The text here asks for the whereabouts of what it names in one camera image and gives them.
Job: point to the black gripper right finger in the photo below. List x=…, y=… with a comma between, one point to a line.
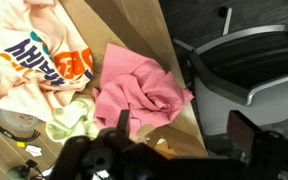
x=242, y=133

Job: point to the light green cloth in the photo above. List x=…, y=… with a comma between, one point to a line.
x=74, y=123

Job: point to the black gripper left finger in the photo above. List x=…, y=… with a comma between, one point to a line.
x=124, y=121

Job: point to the small open cardboard box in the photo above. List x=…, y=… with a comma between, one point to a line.
x=165, y=136

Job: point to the peach printed t-shirt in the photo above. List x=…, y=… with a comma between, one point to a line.
x=34, y=63

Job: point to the clear round plastic lid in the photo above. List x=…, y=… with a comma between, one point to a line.
x=15, y=119

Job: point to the grey mesh-back office chair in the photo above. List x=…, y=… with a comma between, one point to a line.
x=250, y=76

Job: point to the small white paper scrap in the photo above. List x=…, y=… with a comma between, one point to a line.
x=34, y=150

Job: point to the small yellow sticky note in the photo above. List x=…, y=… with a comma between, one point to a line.
x=20, y=144

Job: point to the pink cloth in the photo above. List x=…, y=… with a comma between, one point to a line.
x=140, y=90

